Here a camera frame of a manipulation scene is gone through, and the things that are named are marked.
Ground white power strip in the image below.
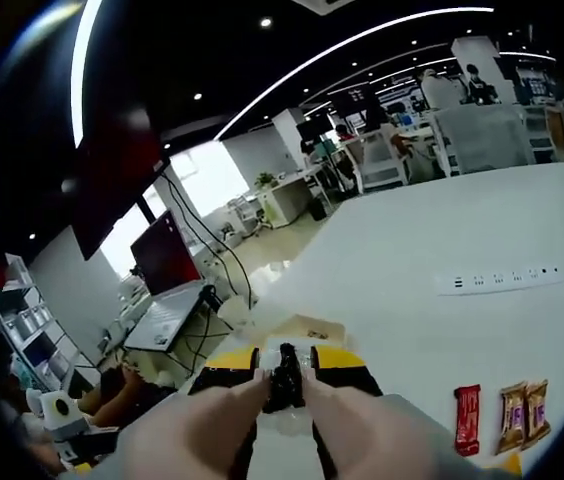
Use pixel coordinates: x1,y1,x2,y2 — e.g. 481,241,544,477
434,267,564,297

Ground white mesh office chair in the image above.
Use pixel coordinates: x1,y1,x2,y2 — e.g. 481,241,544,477
356,132,411,191

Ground cream hexagonal container tray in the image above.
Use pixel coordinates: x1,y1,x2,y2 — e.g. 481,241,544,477
261,313,348,351

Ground wide ceiling light strip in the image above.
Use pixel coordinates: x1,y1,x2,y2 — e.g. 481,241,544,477
71,0,103,149

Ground purple gold wafer packet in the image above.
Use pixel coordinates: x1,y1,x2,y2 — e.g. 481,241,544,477
521,379,551,451
494,382,528,456

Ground white storage shelf rack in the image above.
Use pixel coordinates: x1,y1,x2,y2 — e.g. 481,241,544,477
0,252,101,396

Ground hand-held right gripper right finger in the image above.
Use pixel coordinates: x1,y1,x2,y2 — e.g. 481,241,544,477
310,344,501,480

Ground black hanging cable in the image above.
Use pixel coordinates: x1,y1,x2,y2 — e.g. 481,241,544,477
164,174,258,309
159,169,258,309

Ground red desktop monitor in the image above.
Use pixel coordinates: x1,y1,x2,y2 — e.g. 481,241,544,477
130,209,203,297

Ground laptop with red screen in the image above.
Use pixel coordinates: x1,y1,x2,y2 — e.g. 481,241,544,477
124,284,223,354

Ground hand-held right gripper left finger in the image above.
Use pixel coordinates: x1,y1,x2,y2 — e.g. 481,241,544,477
189,345,263,480

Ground brown cardboard panel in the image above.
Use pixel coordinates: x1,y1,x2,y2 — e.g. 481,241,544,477
545,107,564,149

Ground black snack clear wrapper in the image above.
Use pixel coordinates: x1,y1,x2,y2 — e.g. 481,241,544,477
261,339,313,436

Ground large grey mesh chair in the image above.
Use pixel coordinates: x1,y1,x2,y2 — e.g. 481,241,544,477
434,107,536,176

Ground orange clear snack packet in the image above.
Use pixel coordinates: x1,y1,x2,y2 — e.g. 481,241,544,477
481,451,524,474

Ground black office chair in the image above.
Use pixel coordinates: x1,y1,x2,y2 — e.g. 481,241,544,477
69,369,98,396

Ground large wall screen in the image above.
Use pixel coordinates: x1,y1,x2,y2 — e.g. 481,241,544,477
69,114,171,261

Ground dark red chocolate bar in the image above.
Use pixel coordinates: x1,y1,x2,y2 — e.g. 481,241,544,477
453,383,482,457

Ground thin ceiling light strip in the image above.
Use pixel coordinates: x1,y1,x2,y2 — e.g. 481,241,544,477
216,7,496,141

